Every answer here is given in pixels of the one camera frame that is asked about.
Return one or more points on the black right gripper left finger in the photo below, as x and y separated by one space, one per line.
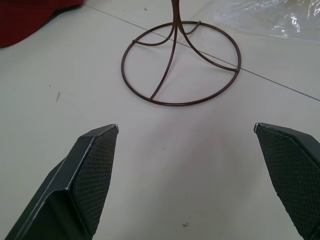
75 185

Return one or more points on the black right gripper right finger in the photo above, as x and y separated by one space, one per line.
292 170

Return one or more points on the red cloth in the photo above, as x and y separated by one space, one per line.
23 20

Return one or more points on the clear plastic bag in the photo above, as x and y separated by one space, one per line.
272 18

